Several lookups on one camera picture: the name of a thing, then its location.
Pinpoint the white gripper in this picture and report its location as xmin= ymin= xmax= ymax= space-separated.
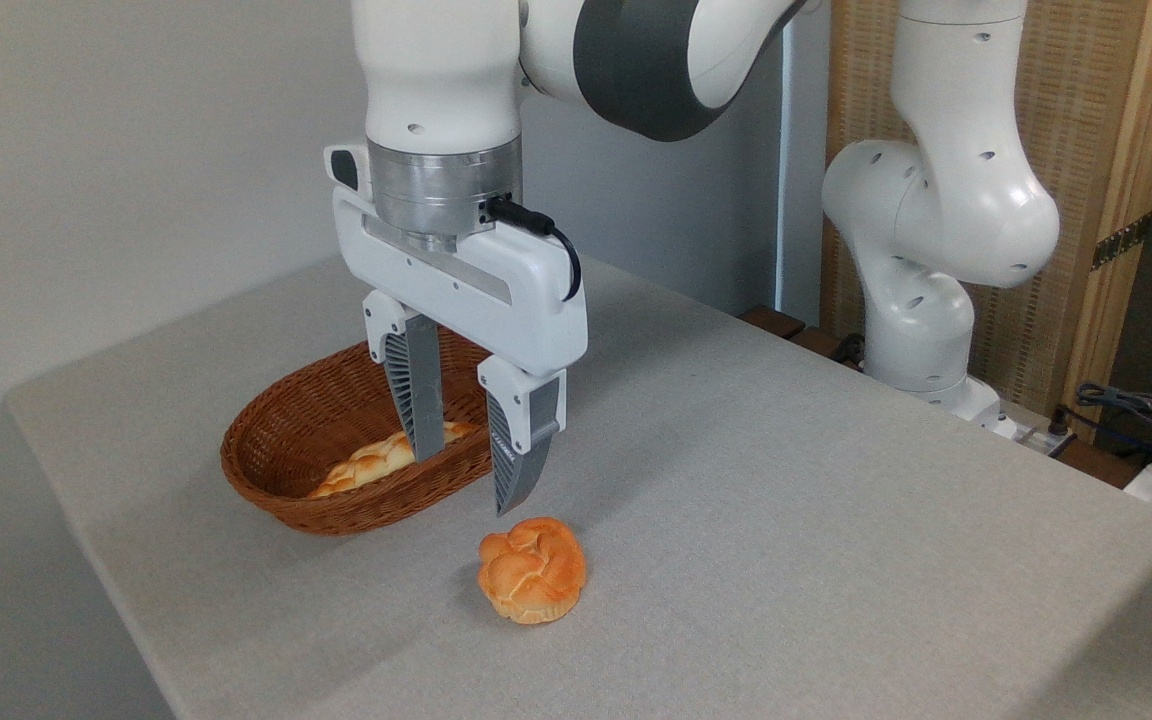
xmin=324 ymin=143 xmax=590 ymax=518

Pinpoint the round braided bread bun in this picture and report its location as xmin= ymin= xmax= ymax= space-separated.
xmin=477 ymin=516 xmax=589 ymax=626

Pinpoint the long braided bread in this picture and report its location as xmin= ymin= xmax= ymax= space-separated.
xmin=307 ymin=419 xmax=478 ymax=500

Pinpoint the brown wicker basket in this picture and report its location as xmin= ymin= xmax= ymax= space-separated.
xmin=220 ymin=328 xmax=537 ymax=537

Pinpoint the dark metal screen hinge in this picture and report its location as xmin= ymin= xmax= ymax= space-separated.
xmin=1090 ymin=212 xmax=1152 ymax=272

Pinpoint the wooden woven folding screen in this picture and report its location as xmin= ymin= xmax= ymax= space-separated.
xmin=821 ymin=0 xmax=1152 ymax=443

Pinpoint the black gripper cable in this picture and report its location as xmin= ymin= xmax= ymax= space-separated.
xmin=485 ymin=194 xmax=584 ymax=304

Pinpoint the black cable bundle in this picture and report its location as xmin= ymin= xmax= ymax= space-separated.
xmin=1074 ymin=381 xmax=1152 ymax=463

